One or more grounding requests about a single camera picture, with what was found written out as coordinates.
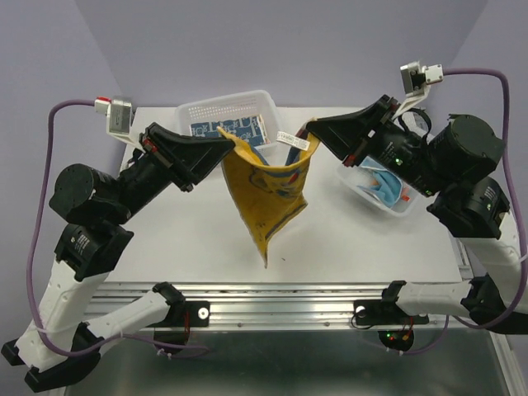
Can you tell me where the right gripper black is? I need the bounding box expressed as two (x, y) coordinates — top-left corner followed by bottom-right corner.
(307, 93), (450, 198)

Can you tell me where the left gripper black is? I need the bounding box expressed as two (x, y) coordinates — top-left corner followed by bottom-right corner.
(112, 119), (241, 220)

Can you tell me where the blue white patterned towel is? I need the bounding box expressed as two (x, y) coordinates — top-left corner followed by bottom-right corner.
(189, 115), (270, 147)

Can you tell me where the light blue orange towel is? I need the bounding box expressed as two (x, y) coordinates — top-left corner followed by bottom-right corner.
(358, 158), (404, 208)

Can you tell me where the yellow patterned towel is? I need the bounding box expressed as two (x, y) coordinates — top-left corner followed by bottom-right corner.
(217, 127), (320, 266)

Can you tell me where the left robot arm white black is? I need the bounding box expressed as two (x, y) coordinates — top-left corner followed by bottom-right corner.
(1, 123), (234, 393)

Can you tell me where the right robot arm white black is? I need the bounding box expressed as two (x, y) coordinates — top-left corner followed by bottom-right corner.
(306, 97), (527, 335)

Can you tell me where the white perforated basket right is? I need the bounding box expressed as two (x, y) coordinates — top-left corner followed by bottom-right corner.
(336, 157), (423, 218)

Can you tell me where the white perforated basket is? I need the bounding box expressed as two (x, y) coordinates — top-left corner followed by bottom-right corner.
(336, 157), (423, 218)
(175, 90), (284, 163)

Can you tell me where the white perforated basket left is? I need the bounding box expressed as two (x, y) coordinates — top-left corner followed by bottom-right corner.
(175, 90), (284, 163)

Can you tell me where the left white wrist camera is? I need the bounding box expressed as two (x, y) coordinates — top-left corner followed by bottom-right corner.
(94, 96), (138, 146)

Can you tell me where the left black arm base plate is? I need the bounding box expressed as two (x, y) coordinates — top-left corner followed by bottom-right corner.
(159, 300), (210, 328)

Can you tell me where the aluminium rail frame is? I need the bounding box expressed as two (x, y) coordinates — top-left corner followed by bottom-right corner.
(60, 284), (527, 395)

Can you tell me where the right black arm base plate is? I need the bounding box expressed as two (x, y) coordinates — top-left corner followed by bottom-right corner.
(354, 299), (429, 327)

